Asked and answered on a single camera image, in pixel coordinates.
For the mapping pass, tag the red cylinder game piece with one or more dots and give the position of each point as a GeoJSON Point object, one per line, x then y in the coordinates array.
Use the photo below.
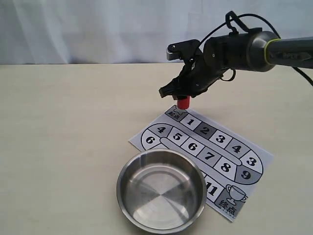
{"type": "Point", "coordinates": [183, 103]}

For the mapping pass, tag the white backdrop curtain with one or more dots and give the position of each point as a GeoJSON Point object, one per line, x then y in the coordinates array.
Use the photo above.
{"type": "Point", "coordinates": [126, 31]}

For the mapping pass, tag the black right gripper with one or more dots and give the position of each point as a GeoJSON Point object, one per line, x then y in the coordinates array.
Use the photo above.
{"type": "Point", "coordinates": [194, 79]}

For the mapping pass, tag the stainless steel bowl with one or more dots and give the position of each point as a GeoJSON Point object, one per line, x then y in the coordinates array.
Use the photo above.
{"type": "Point", "coordinates": [161, 191]}

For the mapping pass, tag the printed paper game board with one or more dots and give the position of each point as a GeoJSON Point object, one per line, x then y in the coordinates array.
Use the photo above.
{"type": "Point", "coordinates": [230, 164]}

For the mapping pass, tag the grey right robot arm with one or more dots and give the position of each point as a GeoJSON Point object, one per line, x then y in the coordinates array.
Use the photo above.
{"type": "Point", "coordinates": [256, 51]}

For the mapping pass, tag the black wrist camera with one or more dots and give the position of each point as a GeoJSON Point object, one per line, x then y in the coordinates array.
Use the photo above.
{"type": "Point", "coordinates": [184, 51]}

